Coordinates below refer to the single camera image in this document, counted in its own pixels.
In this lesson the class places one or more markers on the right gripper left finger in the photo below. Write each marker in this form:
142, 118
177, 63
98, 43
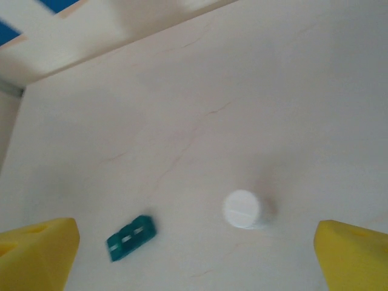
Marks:
33, 257

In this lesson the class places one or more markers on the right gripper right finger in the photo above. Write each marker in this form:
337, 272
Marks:
354, 260

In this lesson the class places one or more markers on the white pill bottle orange label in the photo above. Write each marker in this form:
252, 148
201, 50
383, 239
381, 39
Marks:
265, 216

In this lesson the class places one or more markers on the teal weekly pill organizer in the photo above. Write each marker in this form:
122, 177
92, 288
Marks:
131, 238

